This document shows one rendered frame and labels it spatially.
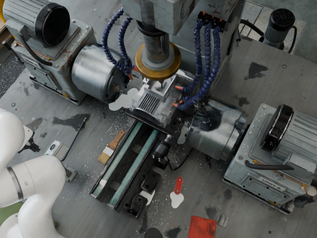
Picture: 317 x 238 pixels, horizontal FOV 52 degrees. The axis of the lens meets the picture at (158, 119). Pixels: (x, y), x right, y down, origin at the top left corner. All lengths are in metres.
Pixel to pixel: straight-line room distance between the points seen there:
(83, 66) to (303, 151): 0.98
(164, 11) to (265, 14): 1.77
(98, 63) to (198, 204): 0.82
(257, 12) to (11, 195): 2.21
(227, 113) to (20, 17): 0.96
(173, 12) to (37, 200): 0.68
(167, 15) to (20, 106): 1.20
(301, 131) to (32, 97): 1.41
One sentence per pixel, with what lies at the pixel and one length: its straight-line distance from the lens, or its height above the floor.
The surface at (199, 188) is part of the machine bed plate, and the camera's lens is 1.64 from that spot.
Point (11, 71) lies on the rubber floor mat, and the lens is 3.16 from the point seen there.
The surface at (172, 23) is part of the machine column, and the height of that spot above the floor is 1.62.
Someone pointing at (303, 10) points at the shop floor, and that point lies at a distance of 3.41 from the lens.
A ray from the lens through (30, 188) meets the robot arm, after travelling 0.98.
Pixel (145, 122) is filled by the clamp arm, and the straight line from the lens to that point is 1.49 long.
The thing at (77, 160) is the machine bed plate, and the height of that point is 0.80.
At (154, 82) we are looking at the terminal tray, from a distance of 1.48.
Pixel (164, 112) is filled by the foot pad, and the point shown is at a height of 1.08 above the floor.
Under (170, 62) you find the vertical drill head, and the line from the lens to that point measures 1.25.
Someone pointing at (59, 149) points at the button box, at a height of 1.07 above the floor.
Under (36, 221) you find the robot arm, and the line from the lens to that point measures 1.07.
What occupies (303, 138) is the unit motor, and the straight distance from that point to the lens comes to 1.20.
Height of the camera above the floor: 2.40
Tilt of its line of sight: 67 degrees down
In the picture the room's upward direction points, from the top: 7 degrees counter-clockwise
